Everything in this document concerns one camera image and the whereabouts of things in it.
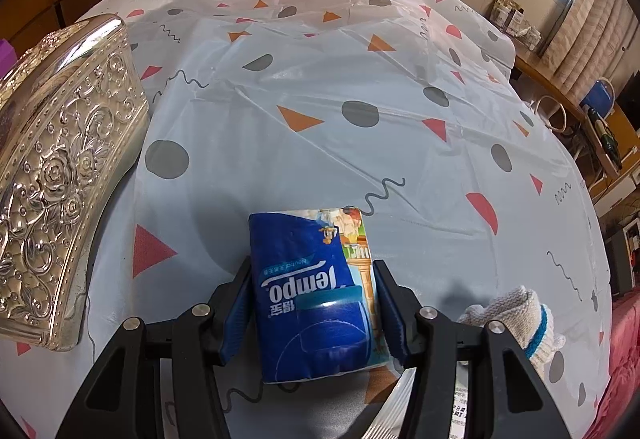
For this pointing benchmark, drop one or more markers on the white knit glove blue cuff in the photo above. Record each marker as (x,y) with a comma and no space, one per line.
(520,309)

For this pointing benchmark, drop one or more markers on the starfish print curtain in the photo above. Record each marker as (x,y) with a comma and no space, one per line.
(590,29)

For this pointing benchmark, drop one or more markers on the clear desk organizer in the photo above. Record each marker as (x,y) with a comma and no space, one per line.
(515,21)

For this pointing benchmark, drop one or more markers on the printed light blue tablecloth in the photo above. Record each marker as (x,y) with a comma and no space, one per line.
(300,69)

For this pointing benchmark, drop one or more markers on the blue tissue pack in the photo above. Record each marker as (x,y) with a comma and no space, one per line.
(310,269)

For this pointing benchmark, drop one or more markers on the curved wooden desk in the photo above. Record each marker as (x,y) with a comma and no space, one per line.
(550,84)

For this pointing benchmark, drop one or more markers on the pink bed cover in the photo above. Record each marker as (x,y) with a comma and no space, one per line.
(620,369)

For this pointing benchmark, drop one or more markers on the white plastic packet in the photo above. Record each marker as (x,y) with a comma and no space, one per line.
(385,414)

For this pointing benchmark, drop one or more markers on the silver embossed tissue box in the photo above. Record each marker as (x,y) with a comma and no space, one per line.
(65,169)

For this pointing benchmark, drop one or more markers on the purple packet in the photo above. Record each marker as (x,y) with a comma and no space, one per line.
(7,53)

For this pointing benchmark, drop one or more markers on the white tote bag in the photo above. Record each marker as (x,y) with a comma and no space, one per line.
(552,111)

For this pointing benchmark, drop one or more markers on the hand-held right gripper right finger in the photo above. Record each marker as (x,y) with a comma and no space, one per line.
(395,319)

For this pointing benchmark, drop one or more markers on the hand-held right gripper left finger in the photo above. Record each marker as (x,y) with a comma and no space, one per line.
(235,314)

